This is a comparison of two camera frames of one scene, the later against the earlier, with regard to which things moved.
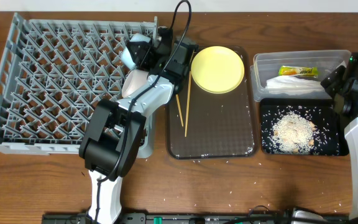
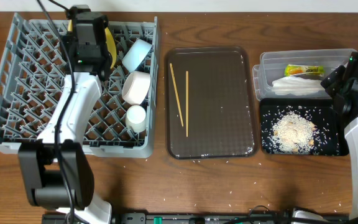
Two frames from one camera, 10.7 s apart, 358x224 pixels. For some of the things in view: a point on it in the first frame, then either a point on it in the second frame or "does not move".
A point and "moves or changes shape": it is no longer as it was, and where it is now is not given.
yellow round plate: x=217 y=70 -> x=110 y=42
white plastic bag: x=293 y=84 moves or changes shape
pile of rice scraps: x=293 y=134 does not move
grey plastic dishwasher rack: x=52 y=75 does not move
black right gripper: x=334 y=82 does not move
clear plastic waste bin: x=293 y=74 does not move
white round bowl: x=133 y=80 does not move
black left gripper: x=142 y=54 -> x=70 y=46
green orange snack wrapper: x=287 y=71 moves or changes shape
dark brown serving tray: x=201 y=125 does not move
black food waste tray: x=302 y=127 does not move
